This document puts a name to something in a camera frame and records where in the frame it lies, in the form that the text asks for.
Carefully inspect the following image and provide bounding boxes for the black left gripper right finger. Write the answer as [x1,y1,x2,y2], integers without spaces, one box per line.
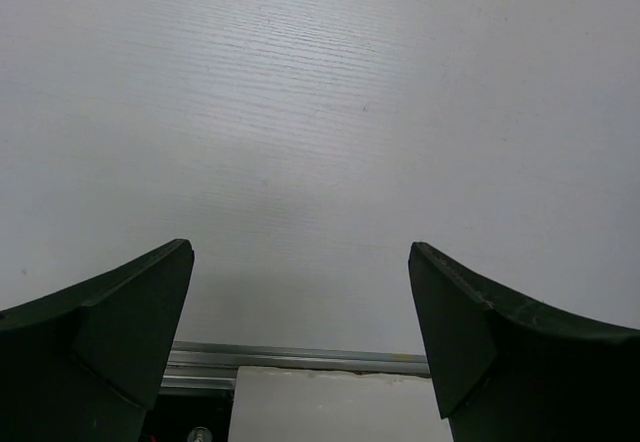
[408,242,639,441]

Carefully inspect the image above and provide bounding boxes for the aluminium table edge rail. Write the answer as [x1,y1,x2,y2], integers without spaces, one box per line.
[160,342,430,396]

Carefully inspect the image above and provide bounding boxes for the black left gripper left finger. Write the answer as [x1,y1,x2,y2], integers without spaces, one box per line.
[1,239,194,441]

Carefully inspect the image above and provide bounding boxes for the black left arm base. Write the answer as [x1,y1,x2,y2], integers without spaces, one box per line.
[138,392,233,441]

